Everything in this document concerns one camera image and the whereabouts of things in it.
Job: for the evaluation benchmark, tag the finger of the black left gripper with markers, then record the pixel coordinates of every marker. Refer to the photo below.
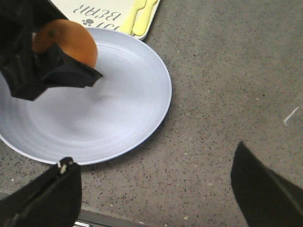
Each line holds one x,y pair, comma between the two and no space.
57,69

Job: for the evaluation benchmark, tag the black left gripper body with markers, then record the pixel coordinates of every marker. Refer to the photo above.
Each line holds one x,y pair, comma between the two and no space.
25,75

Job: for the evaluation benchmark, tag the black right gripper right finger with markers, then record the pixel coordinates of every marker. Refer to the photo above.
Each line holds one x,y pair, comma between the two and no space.
265,198

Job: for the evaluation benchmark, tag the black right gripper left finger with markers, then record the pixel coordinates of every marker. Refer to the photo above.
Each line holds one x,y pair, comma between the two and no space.
51,200

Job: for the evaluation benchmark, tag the orange fruit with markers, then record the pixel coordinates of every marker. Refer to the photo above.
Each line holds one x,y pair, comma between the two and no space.
73,38

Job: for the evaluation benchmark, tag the light blue plate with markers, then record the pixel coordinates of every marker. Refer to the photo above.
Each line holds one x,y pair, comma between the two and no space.
92,124

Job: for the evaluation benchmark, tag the white rectangular tray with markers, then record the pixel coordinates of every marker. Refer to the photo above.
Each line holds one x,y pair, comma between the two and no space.
107,14

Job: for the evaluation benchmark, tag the yellow plastic fork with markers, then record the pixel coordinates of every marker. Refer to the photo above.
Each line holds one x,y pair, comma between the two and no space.
128,23

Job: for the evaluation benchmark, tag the yellow plastic spoon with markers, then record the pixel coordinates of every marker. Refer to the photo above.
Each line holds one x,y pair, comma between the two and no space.
141,24

